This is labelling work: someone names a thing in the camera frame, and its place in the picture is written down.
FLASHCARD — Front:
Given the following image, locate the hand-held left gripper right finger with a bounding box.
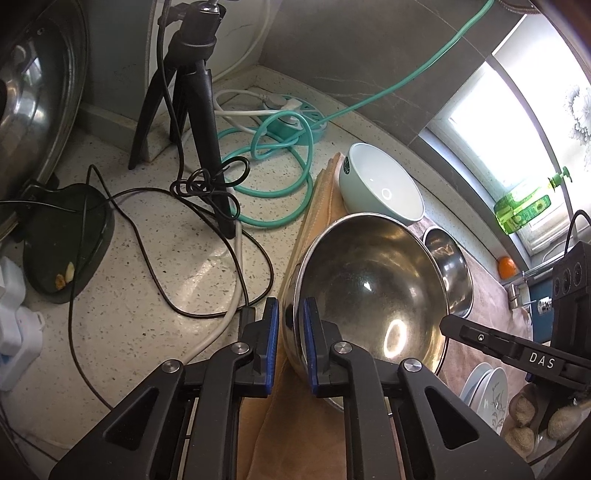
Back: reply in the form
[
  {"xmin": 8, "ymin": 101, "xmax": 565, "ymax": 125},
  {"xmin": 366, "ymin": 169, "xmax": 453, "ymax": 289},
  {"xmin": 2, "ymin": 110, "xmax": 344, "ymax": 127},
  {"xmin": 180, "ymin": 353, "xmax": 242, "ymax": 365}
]
[{"xmin": 299, "ymin": 296, "xmax": 536, "ymax": 480}]

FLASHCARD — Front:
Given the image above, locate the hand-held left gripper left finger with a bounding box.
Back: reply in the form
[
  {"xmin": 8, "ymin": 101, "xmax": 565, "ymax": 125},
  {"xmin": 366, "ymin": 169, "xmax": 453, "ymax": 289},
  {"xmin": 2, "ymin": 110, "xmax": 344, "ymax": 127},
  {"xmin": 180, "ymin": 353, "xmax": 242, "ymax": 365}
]
[{"xmin": 48, "ymin": 296, "xmax": 281, "ymax": 480}]

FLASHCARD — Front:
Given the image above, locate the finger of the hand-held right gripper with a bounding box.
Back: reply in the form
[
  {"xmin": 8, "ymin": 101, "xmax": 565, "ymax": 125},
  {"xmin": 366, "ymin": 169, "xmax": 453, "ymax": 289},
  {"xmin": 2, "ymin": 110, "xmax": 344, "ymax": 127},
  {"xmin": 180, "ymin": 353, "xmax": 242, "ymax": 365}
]
[{"xmin": 438, "ymin": 315, "xmax": 521, "ymax": 366}]

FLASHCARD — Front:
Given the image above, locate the white plate with leaf print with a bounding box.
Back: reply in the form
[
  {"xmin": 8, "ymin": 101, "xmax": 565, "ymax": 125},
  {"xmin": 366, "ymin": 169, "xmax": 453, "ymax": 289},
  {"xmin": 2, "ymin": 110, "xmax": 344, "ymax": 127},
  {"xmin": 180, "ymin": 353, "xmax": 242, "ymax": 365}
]
[{"xmin": 471, "ymin": 368, "xmax": 509, "ymax": 435}]

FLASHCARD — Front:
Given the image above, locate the small stainless steel bowl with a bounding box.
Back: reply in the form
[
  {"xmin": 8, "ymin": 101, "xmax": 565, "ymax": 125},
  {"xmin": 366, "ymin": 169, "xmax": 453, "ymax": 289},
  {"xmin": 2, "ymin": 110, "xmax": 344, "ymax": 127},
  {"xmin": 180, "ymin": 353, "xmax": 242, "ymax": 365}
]
[{"xmin": 422, "ymin": 227, "xmax": 475, "ymax": 319}]

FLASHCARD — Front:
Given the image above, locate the large stainless steel bowl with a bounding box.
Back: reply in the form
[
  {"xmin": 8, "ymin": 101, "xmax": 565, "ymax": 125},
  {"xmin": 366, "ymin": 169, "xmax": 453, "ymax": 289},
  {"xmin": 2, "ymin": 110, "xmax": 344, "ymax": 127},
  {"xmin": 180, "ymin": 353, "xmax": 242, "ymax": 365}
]
[{"xmin": 281, "ymin": 212, "xmax": 451, "ymax": 411}]

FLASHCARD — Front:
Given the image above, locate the mint green ceramic bowl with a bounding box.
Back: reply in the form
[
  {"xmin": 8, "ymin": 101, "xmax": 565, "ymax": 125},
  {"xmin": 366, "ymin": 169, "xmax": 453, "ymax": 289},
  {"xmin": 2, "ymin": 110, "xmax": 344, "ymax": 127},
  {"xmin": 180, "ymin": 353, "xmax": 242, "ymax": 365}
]
[{"xmin": 338, "ymin": 143, "xmax": 424, "ymax": 225}]

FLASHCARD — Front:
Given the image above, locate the person's right hand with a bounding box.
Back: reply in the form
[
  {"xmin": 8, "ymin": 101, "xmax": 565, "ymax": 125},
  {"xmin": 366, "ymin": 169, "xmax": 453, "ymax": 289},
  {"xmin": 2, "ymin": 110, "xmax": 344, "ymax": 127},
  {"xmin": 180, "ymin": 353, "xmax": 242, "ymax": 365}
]
[{"xmin": 505, "ymin": 383, "xmax": 591, "ymax": 457}]

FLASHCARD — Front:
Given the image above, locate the metal faucet fixture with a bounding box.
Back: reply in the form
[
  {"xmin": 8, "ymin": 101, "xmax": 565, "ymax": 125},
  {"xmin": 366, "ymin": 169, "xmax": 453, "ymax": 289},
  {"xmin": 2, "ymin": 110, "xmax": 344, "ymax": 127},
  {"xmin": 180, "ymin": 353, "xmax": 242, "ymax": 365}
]
[{"xmin": 505, "ymin": 265, "xmax": 555, "ymax": 315}]

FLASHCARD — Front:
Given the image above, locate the peach towel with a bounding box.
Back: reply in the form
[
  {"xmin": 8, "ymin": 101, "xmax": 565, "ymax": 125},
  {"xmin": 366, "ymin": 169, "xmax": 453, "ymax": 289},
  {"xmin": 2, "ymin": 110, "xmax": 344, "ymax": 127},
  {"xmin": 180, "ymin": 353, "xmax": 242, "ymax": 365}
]
[{"xmin": 235, "ymin": 154, "xmax": 536, "ymax": 480}]

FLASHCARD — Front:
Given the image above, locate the green soap bottle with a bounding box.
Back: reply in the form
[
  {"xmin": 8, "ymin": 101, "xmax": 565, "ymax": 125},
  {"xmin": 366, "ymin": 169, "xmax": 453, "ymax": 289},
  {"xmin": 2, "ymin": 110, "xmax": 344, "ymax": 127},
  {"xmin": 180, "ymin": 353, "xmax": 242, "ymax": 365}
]
[{"xmin": 494, "ymin": 167, "xmax": 573, "ymax": 236}]

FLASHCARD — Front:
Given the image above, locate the floral window sticker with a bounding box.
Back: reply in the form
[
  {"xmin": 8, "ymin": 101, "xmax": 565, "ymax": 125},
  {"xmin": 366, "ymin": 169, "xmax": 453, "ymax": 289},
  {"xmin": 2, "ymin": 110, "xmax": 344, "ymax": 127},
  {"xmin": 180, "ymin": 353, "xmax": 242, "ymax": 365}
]
[{"xmin": 563, "ymin": 85, "xmax": 591, "ymax": 139}]

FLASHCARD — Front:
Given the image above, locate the window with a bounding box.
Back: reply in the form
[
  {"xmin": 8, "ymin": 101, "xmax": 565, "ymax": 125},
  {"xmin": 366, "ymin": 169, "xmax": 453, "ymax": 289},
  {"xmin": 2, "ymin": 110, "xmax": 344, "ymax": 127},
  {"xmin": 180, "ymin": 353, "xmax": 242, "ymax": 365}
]
[{"xmin": 418, "ymin": 60, "xmax": 591, "ymax": 259}]

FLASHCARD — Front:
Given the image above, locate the green round power strip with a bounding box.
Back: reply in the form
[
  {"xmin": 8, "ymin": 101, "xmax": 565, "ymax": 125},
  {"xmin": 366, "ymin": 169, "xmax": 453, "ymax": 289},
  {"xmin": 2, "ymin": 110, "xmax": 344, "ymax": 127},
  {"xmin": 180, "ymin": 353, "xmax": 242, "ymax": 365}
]
[{"xmin": 259, "ymin": 95, "xmax": 329, "ymax": 146}]

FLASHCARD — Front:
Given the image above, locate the dark green dish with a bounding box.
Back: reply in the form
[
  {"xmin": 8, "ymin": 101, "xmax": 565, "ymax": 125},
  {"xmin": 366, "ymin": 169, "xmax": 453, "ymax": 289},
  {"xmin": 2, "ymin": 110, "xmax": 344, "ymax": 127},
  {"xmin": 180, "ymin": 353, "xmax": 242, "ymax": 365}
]
[{"xmin": 23, "ymin": 183, "xmax": 115, "ymax": 304}]

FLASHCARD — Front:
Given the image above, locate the white plug adapter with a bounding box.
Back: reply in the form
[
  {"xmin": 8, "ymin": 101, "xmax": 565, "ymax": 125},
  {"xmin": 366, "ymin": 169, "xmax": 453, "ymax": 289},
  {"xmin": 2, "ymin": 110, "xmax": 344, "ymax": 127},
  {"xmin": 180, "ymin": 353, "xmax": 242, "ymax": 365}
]
[{"xmin": 0, "ymin": 305, "xmax": 45, "ymax": 358}]

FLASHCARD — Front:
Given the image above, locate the white charger plug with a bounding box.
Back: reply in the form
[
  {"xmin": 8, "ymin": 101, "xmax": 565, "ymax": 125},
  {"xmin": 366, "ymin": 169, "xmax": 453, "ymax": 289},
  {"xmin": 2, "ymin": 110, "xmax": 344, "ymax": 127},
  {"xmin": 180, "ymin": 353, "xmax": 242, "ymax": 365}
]
[{"xmin": 0, "ymin": 256, "xmax": 26, "ymax": 309}]

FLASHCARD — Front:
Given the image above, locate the black tripod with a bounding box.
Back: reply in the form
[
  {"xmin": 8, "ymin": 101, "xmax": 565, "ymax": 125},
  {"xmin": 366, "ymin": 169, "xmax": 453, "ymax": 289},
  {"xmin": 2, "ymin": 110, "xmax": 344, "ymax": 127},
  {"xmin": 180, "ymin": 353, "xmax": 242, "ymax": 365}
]
[{"xmin": 128, "ymin": 0, "xmax": 241, "ymax": 239}]

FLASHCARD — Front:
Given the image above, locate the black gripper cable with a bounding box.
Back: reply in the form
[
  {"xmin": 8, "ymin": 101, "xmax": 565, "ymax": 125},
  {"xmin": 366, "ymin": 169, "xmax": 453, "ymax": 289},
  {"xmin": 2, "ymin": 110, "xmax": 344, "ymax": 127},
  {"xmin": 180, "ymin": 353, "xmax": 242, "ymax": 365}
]
[{"xmin": 566, "ymin": 210, "xmax": 591, "ymax": 259}]

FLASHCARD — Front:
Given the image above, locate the white cable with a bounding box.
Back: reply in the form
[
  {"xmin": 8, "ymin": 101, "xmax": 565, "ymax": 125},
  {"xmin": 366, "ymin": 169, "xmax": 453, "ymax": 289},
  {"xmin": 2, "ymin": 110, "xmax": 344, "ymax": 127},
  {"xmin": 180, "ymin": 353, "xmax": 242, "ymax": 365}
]
[{"xmin": 182, "ymin": 222, "xmax": 245, "ymax": 365}]

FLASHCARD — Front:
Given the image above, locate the green cable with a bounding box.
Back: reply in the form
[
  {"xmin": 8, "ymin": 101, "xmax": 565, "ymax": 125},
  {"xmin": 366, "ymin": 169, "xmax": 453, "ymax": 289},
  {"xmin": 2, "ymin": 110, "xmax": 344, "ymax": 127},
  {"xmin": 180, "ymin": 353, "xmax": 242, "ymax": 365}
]
[{"xmin": 217, "ymin": 0, "xmax": 495, "ymax": 230}]

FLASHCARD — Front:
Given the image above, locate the white power cord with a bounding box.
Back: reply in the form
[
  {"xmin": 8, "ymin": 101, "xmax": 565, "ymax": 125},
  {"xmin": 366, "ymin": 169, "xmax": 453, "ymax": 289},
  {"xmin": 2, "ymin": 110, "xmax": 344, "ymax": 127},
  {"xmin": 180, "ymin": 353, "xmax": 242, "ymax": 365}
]
[{"xmin": 212, "ymin": 0, "xmax": 302, "ymax": 123}]

